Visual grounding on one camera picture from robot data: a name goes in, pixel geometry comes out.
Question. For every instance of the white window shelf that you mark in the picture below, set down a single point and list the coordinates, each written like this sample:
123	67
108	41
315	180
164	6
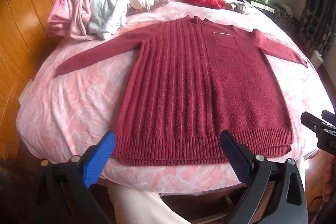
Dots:
262	6

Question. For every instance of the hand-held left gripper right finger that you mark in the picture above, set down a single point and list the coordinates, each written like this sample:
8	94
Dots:
236	158

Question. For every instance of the cream garment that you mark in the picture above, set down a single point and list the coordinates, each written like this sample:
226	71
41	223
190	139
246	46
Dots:
139	1

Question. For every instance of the pink garment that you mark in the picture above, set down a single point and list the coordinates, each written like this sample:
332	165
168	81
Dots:
71	11

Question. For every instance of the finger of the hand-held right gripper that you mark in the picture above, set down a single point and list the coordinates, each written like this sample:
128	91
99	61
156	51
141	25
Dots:
312	123
329	116

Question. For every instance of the dark red knit sweater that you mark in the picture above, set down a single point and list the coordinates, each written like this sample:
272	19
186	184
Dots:
204	95

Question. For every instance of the dark floral curtain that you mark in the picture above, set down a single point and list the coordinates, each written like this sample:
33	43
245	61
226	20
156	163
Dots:
320	16

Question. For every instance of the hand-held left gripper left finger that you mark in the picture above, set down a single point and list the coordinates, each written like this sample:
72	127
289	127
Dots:
99	159

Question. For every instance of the person's beige trouser leg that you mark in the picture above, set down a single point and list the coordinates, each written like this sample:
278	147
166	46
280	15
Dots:
141	205

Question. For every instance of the white grey soft toy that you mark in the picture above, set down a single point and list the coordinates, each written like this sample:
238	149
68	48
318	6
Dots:
239	7

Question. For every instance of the grey plaid cloth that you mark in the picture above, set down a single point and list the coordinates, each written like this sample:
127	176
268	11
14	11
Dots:
286	16

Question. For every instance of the pale blue ribbed garment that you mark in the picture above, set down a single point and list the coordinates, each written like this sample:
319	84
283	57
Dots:
110	1

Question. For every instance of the pink patterned bed cover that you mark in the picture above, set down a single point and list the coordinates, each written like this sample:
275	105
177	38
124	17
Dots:
78	108

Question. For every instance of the red patterned cloth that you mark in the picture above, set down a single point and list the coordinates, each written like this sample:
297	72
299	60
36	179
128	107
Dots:
204	0

